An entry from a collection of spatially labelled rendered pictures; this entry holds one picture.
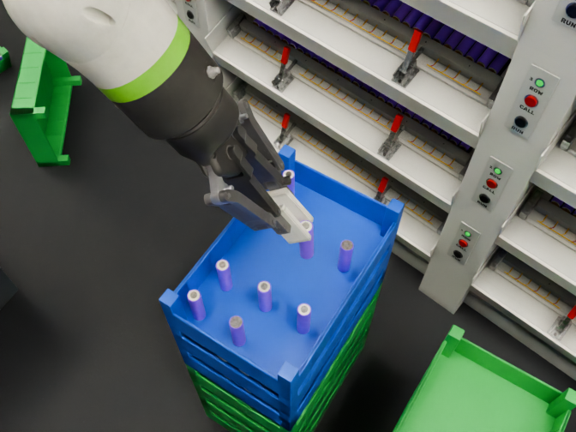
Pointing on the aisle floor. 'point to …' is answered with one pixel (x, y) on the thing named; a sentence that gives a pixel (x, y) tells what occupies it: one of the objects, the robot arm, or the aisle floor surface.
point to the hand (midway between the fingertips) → (288, 216)
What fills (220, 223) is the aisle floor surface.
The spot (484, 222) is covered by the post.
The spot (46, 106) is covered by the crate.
